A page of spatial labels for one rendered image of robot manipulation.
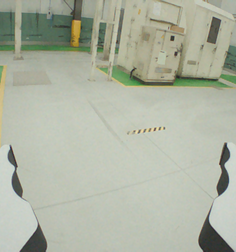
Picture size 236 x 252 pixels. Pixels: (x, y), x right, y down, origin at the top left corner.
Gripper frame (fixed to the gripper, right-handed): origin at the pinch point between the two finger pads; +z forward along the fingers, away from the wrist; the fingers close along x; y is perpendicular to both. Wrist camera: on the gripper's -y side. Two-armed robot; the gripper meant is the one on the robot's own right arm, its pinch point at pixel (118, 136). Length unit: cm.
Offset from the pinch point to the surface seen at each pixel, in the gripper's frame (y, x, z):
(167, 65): 77, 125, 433
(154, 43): 26, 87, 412
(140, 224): 110, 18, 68
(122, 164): 109, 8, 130
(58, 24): -24, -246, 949
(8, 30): -18, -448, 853
